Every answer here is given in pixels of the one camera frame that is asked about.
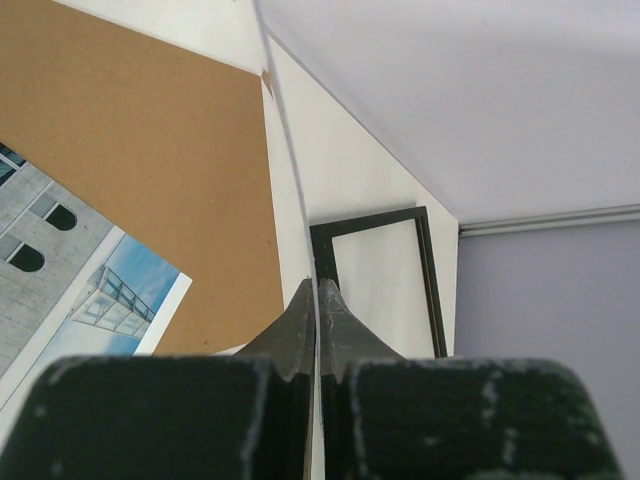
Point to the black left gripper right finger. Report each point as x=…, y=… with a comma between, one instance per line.
x=389, y=417

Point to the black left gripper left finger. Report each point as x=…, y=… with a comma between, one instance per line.
x=239, y=416

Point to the clear acrylic glazing sheet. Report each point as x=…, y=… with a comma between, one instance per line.
x=295, y=251

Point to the wooden picture frame black front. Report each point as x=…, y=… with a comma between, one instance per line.
x=384, y=267

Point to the building photo print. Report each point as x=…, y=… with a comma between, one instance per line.
x=72, y=282

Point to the brown frame backing board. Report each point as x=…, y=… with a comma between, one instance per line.
x=152, y=113

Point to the right aluminium corner post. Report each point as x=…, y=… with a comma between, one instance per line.
x=599, y=216

